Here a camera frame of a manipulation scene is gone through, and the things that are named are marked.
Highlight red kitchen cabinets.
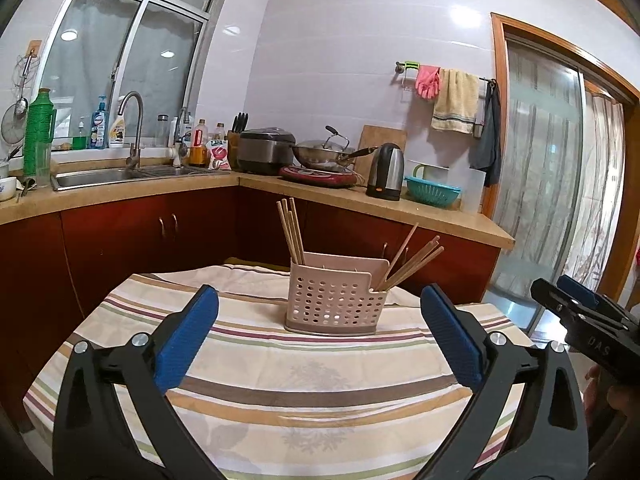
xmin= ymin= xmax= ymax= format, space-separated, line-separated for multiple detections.
xmin=1 ymin=184 xmax=510 ymax=428

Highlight steel kitchen faucet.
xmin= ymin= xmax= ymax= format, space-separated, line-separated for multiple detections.
xmin=116 ymin=90 xmax=146 ymax=172

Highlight kitchen window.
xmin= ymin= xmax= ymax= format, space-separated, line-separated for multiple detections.
xmin=37 ymin=0 xmax=224 ymax=151

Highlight person's right hand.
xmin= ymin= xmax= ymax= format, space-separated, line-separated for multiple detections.
xmin=584 ymin=365 xmax=639 ymax=427

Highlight glass sliding door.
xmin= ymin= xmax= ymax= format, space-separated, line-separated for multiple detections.
xmin=484 ymin=14 xmax=639 ymax=335

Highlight striped tablecloth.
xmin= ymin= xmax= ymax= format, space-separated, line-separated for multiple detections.
xmin=22 ymin=263 xmax=534 ymax=480

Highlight chopsticks in holder right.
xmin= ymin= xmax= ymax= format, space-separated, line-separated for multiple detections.
xmin=370 ymin=223 xmax=444 ymax=292

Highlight chopsticks in holder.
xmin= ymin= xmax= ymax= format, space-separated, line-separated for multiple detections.
xmin=370 ymin=223 xmax=444 ymax=292
xmin=277 ymin=197 xmax=305 ymax=264

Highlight dark hanging cloth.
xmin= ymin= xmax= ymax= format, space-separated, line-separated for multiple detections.
xmin=470 ymin=79 xmax=502 ymax=188

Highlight teal plastic basket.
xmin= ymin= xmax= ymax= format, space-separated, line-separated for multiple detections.
xmin=405 ymin=177 xmax=461 ymax=208

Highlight pink perforated utensil holder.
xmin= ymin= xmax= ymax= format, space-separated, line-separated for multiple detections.
xmin=284 ymin=252 xmax=390 ymax=337

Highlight steel sink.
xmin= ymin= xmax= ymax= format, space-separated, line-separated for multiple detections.
xmin=51 ymin=165 xmax=215 ymax=192

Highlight steel electric kettle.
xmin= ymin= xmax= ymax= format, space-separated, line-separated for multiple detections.
xmin=366 ymin=143 xmax=405 ymax=202

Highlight yellow hanging towel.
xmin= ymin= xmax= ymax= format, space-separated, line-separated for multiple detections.
xmin=431 ymin=68 xmax=480 ymax=134

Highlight wooden countertop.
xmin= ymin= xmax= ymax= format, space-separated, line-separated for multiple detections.
xmin=1 ymin=172 xmax=515 ymax=249

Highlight chopsticks in holder left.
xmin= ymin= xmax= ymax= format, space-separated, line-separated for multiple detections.
xmin=277 ymin=197 xmax=305 ymax=264

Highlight small green soap bottle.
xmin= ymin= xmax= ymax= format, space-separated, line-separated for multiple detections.
xmin=72 ymin=116 xmax=87 ymax=151

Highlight wooden cutting board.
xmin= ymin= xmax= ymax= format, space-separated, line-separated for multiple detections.
xmin=354 ymin=123 xmax=408 ymax=187

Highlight pink rubber glove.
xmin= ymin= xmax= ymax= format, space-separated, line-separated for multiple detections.
xmin=414 ymin=65 xmax=440 ymax=100

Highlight orange oil bottle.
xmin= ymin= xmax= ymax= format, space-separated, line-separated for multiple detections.
xmin=189 ymin=118 xmax=208 ymax=167

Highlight blue detergent bottle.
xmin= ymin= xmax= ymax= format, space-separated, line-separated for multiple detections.
xmin=89 ymin=96 xmax=108 ymax=150

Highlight white spray cleaner bottle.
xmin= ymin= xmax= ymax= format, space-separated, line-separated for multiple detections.
xmin=108 ymin=113 xmax=126 ymax=148

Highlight red induction cooktop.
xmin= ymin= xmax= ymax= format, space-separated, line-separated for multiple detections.
xmin=279 ymin=166 xmax=358 ymax=188

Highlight steel wok with lid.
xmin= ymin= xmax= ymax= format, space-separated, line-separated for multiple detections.
xmin=292 ymin=125 xmax=378 ymax=172

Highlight red white snack bag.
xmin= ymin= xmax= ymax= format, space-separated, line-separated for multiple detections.
xmin=206 ymin=139 xmax=231 ymax=171

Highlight green plastic bottle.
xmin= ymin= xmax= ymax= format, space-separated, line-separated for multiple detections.
xmin=23 ymin=88 xmax=56 ymax=179

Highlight knife block with knives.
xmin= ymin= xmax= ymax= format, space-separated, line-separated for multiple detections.
xmin=227 ymin=112 xmax=248 ymax=170

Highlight steel rice cooker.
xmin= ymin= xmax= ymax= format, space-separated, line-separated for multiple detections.
xmin=236 ymin=127 xmax=296 ymax=176

